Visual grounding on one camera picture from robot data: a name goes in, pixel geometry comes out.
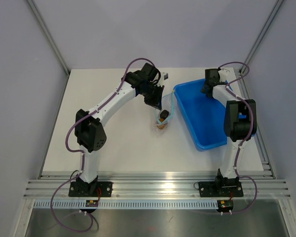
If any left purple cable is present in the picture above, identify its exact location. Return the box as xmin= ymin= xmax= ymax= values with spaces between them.
xmin=49 ymin=57 xmax=153 ymax=234

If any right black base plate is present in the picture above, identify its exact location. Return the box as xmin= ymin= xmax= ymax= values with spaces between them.
xmin=197 ymin=181 xmax=244 ymax=198

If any left small circuit board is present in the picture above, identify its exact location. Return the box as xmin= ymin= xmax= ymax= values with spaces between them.
xmin=85 ymin=200 xmax=99 ymax=207

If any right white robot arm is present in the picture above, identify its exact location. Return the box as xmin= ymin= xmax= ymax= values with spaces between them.
xmin=198 ymin=68 xmax=257 ymax=198

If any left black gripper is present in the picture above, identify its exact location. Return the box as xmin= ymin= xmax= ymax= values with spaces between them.
xmin=140 ymin=83 xmax=164 ymax=110

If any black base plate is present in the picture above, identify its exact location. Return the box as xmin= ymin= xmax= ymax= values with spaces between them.
xmin=69 ymin=181 xmax=112 ymax=198
xmin=197 ymin=181 xmax=244 ymax=198

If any dark blue plum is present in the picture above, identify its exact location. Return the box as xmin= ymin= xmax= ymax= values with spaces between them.
xmin=159 ymin=110 xmax=170 ymax=120

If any clear zip top bag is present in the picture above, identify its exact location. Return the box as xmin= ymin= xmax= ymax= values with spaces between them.
xmin=152 ymin=89 xmax=175 ymax=133

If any right small circuit board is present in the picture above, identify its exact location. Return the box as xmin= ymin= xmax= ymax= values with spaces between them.
xmin=218 ymin=200 xmax=234 ymax=209

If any small circuit board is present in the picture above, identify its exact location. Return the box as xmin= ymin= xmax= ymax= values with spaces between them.
xmin=218 ymin=200 xmax=234 ymax=209
xmin=85 ymin=200 xmax=99 ymax=207

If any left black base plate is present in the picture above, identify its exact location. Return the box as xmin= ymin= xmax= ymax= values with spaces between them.
xmin=69 ymin=181 xmax=112 ymax=198

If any right aluminium frame post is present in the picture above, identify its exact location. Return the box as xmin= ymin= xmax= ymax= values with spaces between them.
xmin=244 ymin=0 xmax=286 ymax=65

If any aluminium frame post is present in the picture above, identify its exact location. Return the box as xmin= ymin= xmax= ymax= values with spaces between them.
xmin=24 ymin=0 xmax=71 ymax=78
xmin=244 ymin=0 xmax=286 ymax=65

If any blue plastic bin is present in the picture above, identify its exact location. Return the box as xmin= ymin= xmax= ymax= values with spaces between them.
xmin=174 ymin=79 xmax=227 ymax=151

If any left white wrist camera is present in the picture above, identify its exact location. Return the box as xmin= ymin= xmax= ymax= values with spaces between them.
xmin=157 ymin=72 xmax=169 ymax=86

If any orange fruit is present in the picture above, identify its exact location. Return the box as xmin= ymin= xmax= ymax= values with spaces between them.
xmin=156 ymin=118 xmax=169 ymax=130

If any left aluminium frame post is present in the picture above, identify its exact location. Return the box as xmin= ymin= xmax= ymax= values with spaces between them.
xmin=24 ymin=0 xmax=71 ymax=78

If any aluminium mounting rail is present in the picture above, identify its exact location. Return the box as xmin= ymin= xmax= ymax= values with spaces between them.
xmin=23 ymin=170 xmax=291 ymax=200

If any white slotted cable duct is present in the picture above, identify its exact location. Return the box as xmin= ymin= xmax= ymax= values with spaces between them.
xmin=34 ymin=199 xmax=218 ymax=210

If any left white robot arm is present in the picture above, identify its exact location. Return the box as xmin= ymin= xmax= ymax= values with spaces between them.
xmin=69 ymin=63 xmax=164 ymax=197

